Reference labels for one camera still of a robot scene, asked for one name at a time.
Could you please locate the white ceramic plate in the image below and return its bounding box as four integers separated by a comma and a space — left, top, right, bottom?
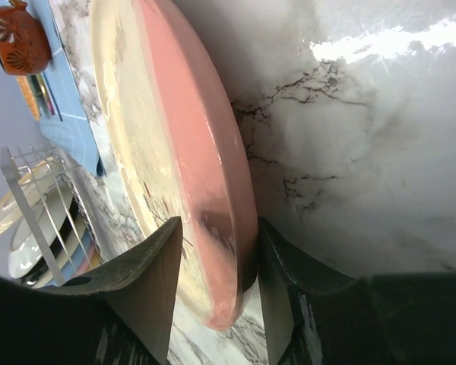
7, 184, 75, 281

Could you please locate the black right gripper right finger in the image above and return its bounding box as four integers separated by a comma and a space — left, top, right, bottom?
258, 219, 456, 364

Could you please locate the cream and pink plate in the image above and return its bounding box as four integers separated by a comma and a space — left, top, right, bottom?
90, 1, 258, 331

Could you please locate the iridescent rainbow spoon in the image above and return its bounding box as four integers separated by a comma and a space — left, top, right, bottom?
31, 74, 55, 116

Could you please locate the cream and yellow plate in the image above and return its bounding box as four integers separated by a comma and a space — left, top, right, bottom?
0, 158, 62, 235

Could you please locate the blue checked placemat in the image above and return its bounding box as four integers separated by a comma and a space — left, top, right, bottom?
33, 1, 104, 177

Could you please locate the steel wire dish rack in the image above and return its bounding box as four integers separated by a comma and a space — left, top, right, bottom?
0, 148, 95, 288

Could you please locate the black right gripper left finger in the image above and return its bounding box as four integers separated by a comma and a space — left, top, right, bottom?
0, 217, 182, 364

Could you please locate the yellow plate in rack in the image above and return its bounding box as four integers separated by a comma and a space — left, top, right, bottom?
89, 247, 101, 268

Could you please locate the blue plate in rack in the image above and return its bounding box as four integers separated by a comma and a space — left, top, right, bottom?
62, 233, 94, 280

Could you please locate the orange and black mug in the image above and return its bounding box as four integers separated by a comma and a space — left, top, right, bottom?
0, 1, 52, 76

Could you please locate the iridescent rainbow knife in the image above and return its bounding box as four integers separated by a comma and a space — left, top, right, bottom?
43, 80, 63, 121

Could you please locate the pink plate in rack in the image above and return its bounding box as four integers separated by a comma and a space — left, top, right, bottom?
77, 245, 100, 275

